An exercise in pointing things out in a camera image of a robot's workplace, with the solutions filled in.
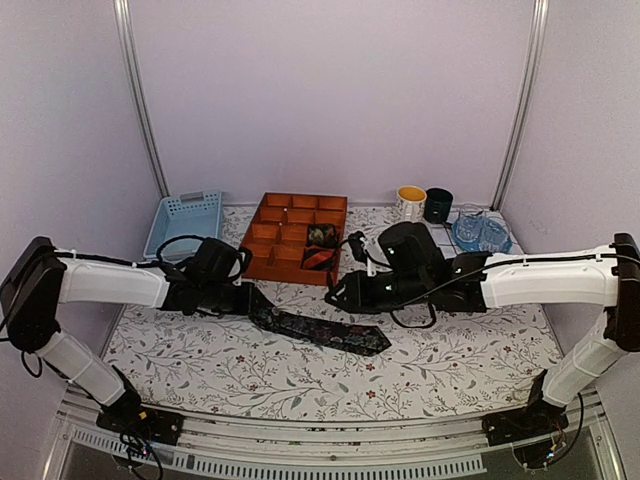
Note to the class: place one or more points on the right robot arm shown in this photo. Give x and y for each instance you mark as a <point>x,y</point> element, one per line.
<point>607,276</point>

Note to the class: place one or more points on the clear drinking glass left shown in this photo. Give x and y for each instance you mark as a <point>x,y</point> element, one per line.
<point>469,223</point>

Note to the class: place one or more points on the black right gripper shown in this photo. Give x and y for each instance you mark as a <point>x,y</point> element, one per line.
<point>358,299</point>

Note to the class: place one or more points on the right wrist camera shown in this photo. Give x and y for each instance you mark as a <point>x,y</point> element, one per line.
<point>358,244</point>

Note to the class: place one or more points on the rolled olive patterned tie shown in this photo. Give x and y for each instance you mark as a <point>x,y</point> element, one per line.
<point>322,236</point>

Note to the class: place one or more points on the dark floral necktie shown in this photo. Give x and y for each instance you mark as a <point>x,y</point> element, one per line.
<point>362,340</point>

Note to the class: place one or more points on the aluminium front rail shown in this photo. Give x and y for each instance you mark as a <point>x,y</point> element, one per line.
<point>214,446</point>

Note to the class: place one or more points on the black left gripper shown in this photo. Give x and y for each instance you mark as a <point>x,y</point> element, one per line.
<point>244,309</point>

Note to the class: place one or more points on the right aluminium frame post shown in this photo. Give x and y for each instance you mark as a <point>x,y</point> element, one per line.
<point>531,67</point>

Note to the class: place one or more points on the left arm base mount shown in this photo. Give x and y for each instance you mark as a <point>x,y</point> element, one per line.
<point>127,415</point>

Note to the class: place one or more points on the aluminium frame post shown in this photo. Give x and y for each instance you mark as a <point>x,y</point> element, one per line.
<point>124,27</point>
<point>531,67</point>

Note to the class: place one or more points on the rolled orange striped tie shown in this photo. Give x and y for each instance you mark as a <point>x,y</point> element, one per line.
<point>319,259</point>

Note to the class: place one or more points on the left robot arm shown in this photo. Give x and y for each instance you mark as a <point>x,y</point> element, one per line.
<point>44,278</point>

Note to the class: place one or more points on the orange wooden divider tray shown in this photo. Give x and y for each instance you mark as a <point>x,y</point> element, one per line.
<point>276,236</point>

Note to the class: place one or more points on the clear drinking glass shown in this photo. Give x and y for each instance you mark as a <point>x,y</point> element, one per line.
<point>469,223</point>
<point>495,235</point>

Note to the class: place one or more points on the left aluminium frame post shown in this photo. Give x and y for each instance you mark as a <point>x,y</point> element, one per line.
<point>124,27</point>

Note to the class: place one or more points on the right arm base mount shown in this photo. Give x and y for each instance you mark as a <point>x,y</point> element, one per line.
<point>537,417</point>

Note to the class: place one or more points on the clear drinking glass right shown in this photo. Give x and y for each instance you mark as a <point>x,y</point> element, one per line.
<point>495,235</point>

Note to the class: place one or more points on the floral patterned tablecloth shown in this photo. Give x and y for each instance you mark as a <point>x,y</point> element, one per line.
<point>451,364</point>

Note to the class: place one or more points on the blue glass tray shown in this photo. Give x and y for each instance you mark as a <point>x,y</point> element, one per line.
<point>474,246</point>

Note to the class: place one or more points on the dark green mug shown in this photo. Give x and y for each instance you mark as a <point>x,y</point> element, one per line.
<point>438,205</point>

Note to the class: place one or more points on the white checked dish towel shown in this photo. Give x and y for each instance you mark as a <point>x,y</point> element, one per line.
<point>443,237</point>

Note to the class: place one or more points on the light blue plastic basket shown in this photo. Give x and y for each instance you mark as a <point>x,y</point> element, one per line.
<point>197,213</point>

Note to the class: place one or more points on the white mug yellow inside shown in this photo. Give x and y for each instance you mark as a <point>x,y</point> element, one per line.
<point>410,203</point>

